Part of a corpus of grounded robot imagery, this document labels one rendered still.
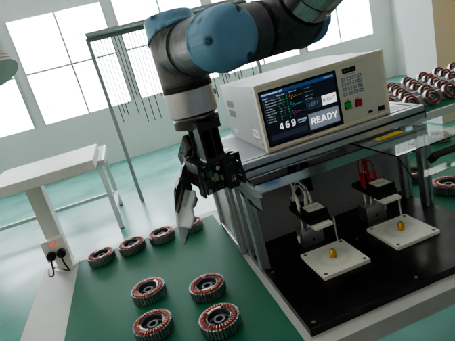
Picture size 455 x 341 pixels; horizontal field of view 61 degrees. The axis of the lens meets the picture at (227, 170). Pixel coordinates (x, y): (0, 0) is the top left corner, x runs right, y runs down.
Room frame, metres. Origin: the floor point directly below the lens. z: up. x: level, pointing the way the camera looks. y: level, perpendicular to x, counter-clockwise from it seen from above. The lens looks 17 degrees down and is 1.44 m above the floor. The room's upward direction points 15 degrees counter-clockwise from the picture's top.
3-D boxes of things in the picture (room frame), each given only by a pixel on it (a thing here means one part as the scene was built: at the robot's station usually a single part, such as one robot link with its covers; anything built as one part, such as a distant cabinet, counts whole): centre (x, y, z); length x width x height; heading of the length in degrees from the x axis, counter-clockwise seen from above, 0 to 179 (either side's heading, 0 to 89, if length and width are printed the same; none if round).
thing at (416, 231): (1.07, -0.48, 0.78); 0.15 x 0.15 x 0.01; 12
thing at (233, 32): (0.52, -0.04, 1.45); 0.11 x 0.11 x 0.08; 28
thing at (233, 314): (0.89, 0.12, 0.77); 0.11 x 0.11 x 0.04
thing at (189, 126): (0.60, 0.02, 1.29); 0.09 x 0.08 x 0.12; 20
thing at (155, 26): (0.60, 0.02, 1.45); 0.09 x 0.08 x 0.11; 28
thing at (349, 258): (1.02, -0.24, 0.78); 0.15 x 0.15 x 0.01; 12
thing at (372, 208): (1.21, -0.45, 0.80); 0.07 x 0.05 x 0.06; 102
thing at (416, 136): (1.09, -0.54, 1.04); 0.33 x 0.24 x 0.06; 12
